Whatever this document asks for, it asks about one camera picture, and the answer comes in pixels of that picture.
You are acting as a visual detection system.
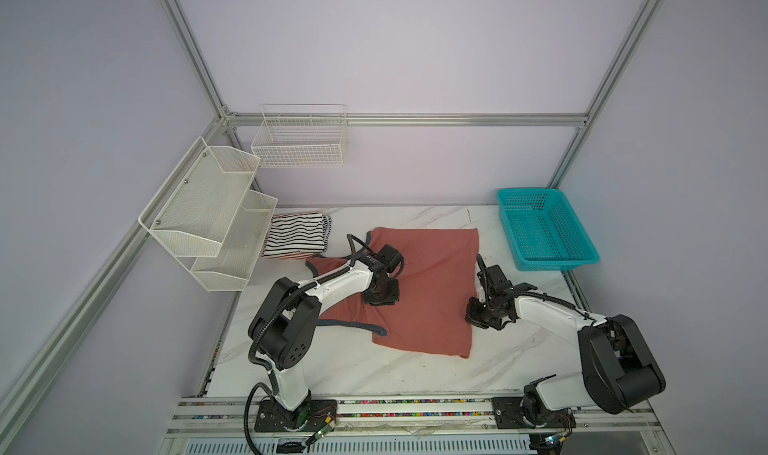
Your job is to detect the dusty red tank top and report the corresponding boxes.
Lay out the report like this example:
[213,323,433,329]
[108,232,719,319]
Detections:
[318,227,479,359]

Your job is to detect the black white striped tank top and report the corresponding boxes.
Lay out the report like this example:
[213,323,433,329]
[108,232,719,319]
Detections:
[262,212,332,259]

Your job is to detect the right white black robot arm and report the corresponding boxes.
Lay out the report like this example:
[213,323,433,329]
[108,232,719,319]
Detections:
[465,258,666,428]

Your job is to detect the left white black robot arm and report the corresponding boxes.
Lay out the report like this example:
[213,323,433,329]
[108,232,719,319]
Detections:
[248,245,405,412]

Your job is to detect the teal plastic basket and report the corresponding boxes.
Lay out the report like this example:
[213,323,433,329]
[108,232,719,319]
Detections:
[496,188,600,272]

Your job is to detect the lower white mesh shelf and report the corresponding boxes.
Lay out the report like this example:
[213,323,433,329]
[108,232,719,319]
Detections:
[190,190,278,292]

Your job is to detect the left black corrugated cable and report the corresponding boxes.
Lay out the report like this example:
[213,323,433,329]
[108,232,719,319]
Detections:
[242,232,385,455]

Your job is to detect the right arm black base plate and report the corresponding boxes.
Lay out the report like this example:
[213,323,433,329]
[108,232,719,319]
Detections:
[491,396,575,429]

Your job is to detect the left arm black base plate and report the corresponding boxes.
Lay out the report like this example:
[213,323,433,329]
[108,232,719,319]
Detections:
[253,399,338,433]

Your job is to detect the white wire wall basket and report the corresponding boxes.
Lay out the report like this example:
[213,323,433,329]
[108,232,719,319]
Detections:
[251,104,348,169]

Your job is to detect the aluminium mounting rail frame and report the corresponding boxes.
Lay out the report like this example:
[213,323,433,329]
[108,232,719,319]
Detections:
[157,352,678,455]

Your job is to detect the aluminium enclosure frame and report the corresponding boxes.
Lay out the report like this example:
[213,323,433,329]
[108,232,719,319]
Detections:
[1,0,665,452]

